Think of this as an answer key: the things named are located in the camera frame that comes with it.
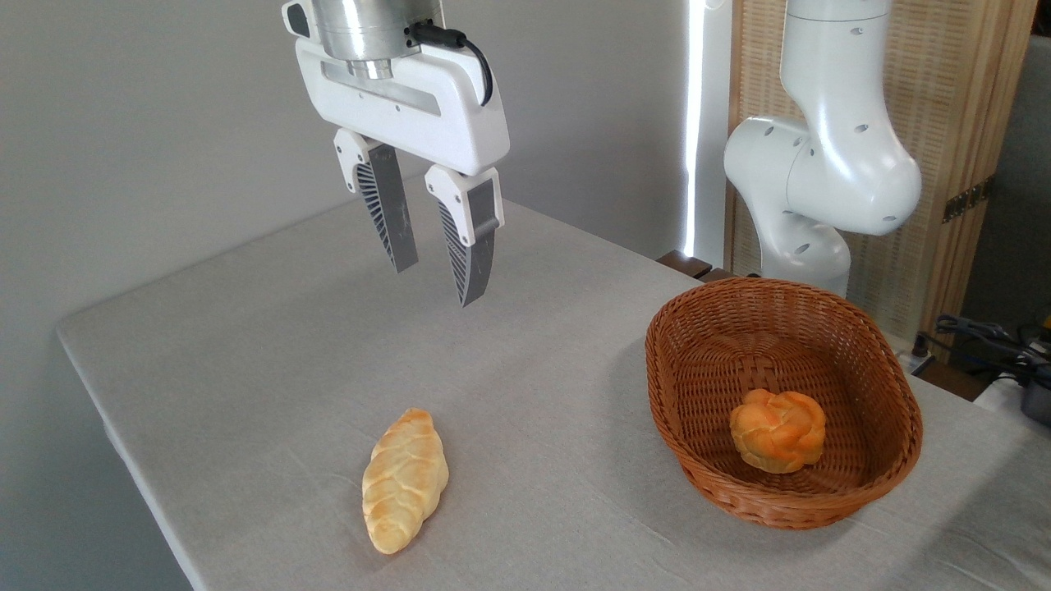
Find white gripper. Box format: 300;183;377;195
282;0;511;309

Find long braided bread loaf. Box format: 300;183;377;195
362;408;450;555

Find brown oval wicker basket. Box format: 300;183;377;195
645;277;924;530

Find grey tablecloth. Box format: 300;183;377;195
56;172;1051;591

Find round orange braided bun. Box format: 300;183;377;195
730;389;827;474

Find dark metal screen hinge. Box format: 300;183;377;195
942;176;994;224

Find wooden rattan folding screen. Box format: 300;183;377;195
727;0;1040;341

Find dark grey device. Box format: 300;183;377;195
1021;379;1051;427

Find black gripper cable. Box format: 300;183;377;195
406;21;495;108

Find black cable bundle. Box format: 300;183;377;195
913;314;1051;387

